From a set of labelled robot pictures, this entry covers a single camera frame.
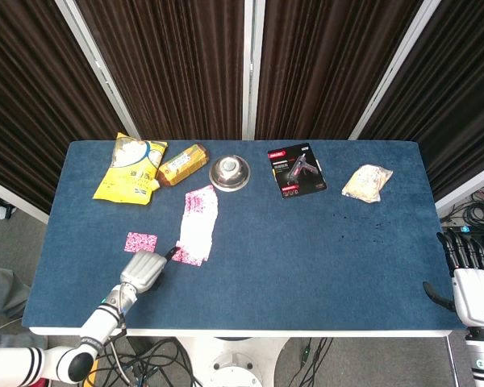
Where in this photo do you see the yellow snack bag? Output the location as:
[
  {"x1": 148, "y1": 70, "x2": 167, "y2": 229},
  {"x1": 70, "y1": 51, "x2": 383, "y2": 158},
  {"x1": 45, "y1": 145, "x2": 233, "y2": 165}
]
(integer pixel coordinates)
[{"x1": 92, "y1": 131, "x2": 169, "y2": 206}]

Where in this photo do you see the thin black cable with plug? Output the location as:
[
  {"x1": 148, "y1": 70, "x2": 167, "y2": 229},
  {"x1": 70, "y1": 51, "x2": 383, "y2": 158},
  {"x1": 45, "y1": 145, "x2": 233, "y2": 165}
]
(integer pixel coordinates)
[{"x1": 286, "y1": 336, "x2": 334, "y2": 387}]

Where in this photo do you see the white divider frame bottom rail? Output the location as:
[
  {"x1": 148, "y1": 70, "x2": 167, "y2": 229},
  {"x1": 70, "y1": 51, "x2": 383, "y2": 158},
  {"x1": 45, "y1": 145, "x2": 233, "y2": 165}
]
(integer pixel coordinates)
[
  {"x1": 0, "y1": 174, "x2": 50, "y2": 225},
  {"x1": 434, "y1": 159, "x2": 484, "y2": 214}
]

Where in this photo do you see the orange brown biscuit packet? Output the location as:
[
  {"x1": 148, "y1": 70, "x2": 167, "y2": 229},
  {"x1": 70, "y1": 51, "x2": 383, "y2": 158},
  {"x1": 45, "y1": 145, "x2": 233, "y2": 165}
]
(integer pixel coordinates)
[{"x1": 156, "y1": 143, "x2": 210, "y2": 188}]

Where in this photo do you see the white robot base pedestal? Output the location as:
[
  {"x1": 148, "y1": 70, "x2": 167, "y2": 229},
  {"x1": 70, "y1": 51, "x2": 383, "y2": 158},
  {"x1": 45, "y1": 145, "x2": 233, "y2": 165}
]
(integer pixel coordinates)
[{"x1": 176, "y1": 335, "x2": 292, "y2": 387}]

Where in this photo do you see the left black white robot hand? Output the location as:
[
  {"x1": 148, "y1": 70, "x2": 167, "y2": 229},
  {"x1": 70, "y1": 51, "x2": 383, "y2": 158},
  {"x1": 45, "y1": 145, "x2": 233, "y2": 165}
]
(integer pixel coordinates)
[{"x1": 119, "y1": 245, "x2": 179, "y2": 293}]

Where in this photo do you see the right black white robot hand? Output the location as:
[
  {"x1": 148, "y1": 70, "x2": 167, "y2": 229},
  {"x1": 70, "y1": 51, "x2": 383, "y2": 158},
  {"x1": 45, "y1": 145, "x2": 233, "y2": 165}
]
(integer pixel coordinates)
[{"x1": 422, "y1": 227, "x2": 484, "y2": 328}]

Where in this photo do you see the black floor cable bundle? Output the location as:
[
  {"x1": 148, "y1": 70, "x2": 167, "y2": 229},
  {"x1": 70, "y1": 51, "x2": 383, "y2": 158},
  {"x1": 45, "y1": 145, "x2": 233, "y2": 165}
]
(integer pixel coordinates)
[{"x1": 92, "y1": 336, "x2": 205, "y2": 387}]

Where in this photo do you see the silver metal bowl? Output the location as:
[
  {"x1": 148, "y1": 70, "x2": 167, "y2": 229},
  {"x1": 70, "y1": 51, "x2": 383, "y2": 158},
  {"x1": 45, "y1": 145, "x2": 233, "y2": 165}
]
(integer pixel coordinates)
[{"x1": 208, "y1": 155, "x2": 251, "y2": 192}]

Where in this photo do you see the white divider frame post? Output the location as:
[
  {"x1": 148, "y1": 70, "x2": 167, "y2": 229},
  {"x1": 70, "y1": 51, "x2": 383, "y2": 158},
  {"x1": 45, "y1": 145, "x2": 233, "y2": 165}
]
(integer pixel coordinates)
[
  {"x1": 348, "y1": 0, "x2": 443, "y2": 140},
  {"x1": 54, "y1": 0, "x2": 141, "y2": 140},
  {"x1": 240, "y1": 0, "x2": 266, "y2": 140}
]

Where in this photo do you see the dark brown curtain panel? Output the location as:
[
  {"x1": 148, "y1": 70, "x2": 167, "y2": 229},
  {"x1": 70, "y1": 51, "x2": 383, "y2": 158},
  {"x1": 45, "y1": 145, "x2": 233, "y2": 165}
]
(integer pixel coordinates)
[
  {"x1": 254, "y1": 0, "x2": 424, "y2": 140},
  {"x1": 0, "y1": 0, "x2": 126, "y2": 214},
  {"x1": 358, "y1": 0, "x2": 484, "y2": 202},
  {"x1": 75, "y1": 0, "x2": 245, "y2": 140}
]

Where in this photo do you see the dark tangled cable pile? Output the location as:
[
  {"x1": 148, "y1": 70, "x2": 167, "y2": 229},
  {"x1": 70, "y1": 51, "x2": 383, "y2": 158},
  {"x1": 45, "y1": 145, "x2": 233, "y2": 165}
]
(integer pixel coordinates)
[{"x1": 440, "y1": 183, "x2": 484, "y2": 233}]

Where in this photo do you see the black glue gun package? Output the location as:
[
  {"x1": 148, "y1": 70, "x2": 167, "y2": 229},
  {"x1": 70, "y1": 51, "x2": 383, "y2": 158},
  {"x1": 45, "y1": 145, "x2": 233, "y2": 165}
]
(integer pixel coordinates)
[{"x1": 267, "y1": 142, "x2": 328, "y2": 200}]

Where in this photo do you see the pale yellow plastic food packet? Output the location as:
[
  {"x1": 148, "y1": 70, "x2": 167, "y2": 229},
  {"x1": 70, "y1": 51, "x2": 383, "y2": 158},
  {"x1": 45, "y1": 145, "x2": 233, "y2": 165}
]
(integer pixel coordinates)
[{"x1": 341, "y1": 163, "x2": 394, "y2": 204}]

